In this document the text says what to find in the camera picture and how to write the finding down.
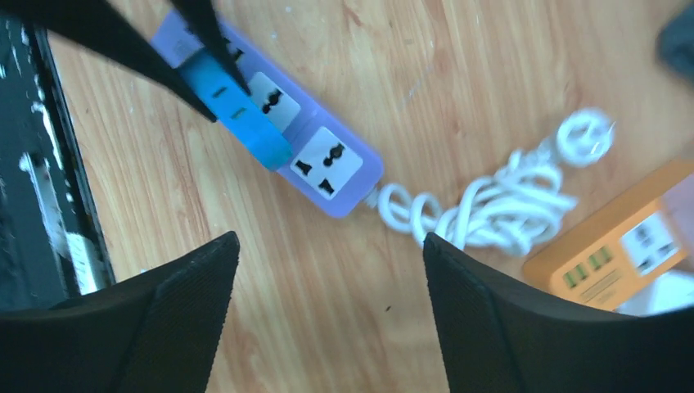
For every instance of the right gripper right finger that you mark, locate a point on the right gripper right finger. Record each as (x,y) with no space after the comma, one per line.
(498,334)

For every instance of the dark grey checked cloth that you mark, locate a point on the dark grey checked cloth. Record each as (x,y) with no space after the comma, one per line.
(674,44)

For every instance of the white purple-strip cord plug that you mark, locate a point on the white purple-strip cord plug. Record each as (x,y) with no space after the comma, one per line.
(515,209)

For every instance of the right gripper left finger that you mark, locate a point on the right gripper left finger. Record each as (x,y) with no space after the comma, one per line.
(155,332)

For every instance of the pink cube socket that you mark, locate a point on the pink cube socket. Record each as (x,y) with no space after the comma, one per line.
(678,202)

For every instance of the blue square plug adapter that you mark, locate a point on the blue square plug adapter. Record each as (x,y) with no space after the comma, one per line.
(235,110)

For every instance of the purple USB power strip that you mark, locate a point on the purple USB power strip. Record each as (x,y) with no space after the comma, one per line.
(332,166)

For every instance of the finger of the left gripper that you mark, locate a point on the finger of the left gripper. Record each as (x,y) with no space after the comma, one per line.
(202,21)
(99,27)

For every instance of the black mounting base rail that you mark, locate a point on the black mounting base rail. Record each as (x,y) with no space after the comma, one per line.
(52,245)

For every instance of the orange power strip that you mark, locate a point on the orange power strip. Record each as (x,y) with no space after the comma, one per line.
(617,251)

